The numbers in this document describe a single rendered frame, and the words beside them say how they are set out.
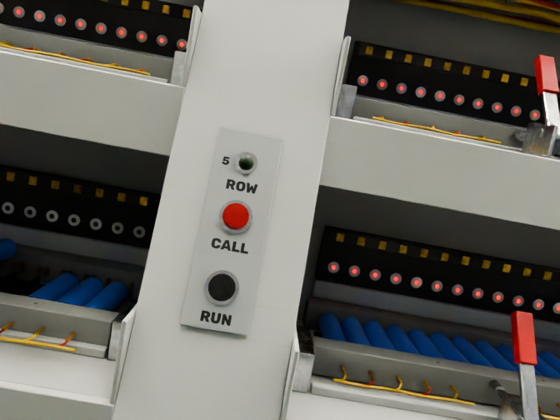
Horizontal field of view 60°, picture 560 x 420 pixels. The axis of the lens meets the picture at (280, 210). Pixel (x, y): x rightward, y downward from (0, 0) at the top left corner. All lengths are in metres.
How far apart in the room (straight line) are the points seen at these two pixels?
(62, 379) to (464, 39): 0.52
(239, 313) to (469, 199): 0.17
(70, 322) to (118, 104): 0.15
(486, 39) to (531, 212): 0.31
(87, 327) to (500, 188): 0.29
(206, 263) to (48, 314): 0.12
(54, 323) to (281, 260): 0.16
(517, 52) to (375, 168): 0.35
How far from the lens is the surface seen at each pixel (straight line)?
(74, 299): 0.40
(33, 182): 0.50
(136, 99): 0.33
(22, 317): 0.38
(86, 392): 0.32
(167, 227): 0.30
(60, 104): 0.35
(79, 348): 0.36
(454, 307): 0.51
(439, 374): 0.40
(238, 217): 0.29
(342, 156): 0.32
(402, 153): 0.33
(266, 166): 0.30
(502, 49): 0.63
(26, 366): 0.35
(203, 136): 0.31
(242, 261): 0.29
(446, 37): 0.61
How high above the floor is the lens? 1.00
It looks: 10 degrees up
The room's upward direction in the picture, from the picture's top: 10 degrees clockwise
